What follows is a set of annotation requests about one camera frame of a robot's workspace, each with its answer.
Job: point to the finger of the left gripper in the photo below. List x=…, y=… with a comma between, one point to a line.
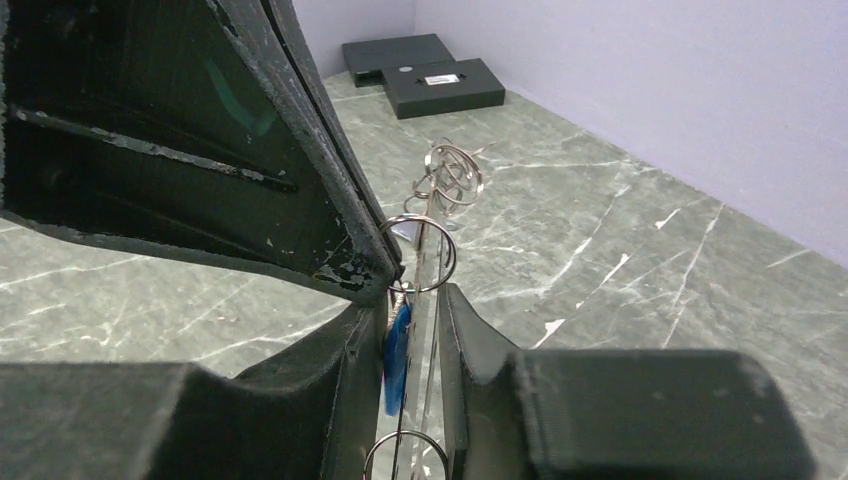
x=197, y=131

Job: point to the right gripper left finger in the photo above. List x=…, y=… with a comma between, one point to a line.
x=307, y=412

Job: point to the black flat case left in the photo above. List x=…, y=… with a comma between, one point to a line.
x=366, y=60

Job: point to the black flat case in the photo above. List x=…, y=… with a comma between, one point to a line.
x=366, y=60
x=441, y=88

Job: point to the black flat case right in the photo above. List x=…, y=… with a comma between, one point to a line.
x=441, y=88

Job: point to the blue tag key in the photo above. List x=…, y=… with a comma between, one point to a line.
x=395, y=353

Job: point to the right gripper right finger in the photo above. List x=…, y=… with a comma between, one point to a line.
x=514, y=413

